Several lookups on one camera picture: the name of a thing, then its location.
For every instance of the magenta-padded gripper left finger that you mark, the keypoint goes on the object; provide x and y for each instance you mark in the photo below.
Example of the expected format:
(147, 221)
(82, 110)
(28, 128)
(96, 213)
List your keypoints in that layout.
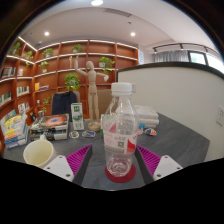
(61, 166)

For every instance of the orange wooden shelf unit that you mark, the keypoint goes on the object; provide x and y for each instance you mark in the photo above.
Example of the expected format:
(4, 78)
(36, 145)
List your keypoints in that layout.
(50, 66)

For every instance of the wooden artist mannequin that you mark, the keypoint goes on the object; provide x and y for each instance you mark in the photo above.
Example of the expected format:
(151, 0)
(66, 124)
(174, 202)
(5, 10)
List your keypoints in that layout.
(91, 96)

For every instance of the dark book stack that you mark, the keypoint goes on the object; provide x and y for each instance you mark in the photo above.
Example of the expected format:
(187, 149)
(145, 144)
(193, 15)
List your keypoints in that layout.
(50, 126)

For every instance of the flat round red coaster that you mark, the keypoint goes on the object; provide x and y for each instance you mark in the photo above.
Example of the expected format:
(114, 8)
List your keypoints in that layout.
(111, 177)

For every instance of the clear plastic water bottle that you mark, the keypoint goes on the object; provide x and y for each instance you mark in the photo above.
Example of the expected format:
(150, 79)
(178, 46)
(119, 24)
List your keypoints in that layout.
(120, 133)

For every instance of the green and white carton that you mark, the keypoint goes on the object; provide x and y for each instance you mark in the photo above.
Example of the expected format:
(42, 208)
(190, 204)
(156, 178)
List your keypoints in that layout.
(77, 116)

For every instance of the grey curtain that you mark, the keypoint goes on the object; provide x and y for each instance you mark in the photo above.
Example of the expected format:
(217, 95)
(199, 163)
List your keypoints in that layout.
(170, 56)

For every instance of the colourful book stack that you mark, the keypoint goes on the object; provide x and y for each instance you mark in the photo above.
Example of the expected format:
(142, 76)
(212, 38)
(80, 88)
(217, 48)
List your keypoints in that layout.
(13, 131)

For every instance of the glass window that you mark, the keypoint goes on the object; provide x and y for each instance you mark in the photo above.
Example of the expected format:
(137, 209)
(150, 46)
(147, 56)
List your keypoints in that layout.
(206, 60)

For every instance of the ceiling air vent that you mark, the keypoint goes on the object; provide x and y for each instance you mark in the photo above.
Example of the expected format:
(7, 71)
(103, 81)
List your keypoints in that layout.
(117, 12)

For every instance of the white wall socket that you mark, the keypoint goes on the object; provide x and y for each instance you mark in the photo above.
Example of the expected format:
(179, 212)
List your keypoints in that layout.
(220, 116)

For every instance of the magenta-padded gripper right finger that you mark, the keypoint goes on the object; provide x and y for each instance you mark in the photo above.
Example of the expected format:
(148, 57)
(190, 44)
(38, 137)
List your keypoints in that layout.
(168, 166)

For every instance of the dark blue chair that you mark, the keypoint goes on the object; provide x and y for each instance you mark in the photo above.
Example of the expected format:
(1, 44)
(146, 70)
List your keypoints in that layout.
(63, 103)

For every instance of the round printed badge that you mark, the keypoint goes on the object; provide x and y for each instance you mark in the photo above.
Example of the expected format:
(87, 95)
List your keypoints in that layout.
(89, 134)
(74, 134)
(150, 132)

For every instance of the white box stack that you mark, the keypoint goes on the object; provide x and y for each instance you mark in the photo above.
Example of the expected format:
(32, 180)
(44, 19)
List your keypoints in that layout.
(146, 115)

